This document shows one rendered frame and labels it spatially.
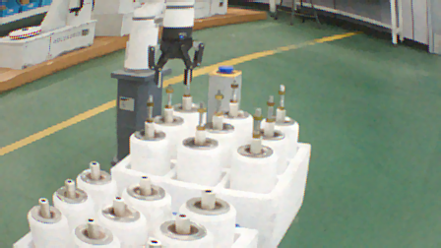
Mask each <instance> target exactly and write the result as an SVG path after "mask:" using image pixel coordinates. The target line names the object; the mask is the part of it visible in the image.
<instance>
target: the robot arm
mask: <svg viewBox="0 0 441 248"><path fill-rule="evenodd" d="M194 3H195V0H167V2H166V9H165V13H164V15H163V16H161V15H160V13H161V11H162V8H163V5H164V0H146V2H145V4H144V5H143V6H142V7H141V8H140V9H138V10H136V11H135V12H134V13H133V15H132V21H131V28H130V36H129V41H127V48H126V58H125V69H124V71H126V72H127V71H128V72H130V73H135V74H138V73H147V72H152V71H153V70H155V81H154V83H155V84H156V85H157V87H158V88H160V87H161V77H162V71H161V70H162V68H163V66H164V64H166V62H167V60H168V59H169V60H172V59H177V58H181V59H182V60H183V62H184V65H185V67H186V68H185V69H184V84H185V85H189V83H191V81H192V70H193V68H197V67H200V66H201V63H202V57H203V50H204V43H203V42H193V41H192V36H193V23H194V15H195V12H194ZM159 24H162V35H161V41H160V43H159V45H157V40H158V27H159ZM192 46H193V47H194V50H195V54H194V61H193V62H192V61H191V57H190V55H189V53H188V51H189V50H190V49H191V47H192ZM158 49H159V50H160V51H161V56H160V58H159V60H158V62H157V64H156V53H157V50H158ZM155 64H156V65H155Z"/></svg>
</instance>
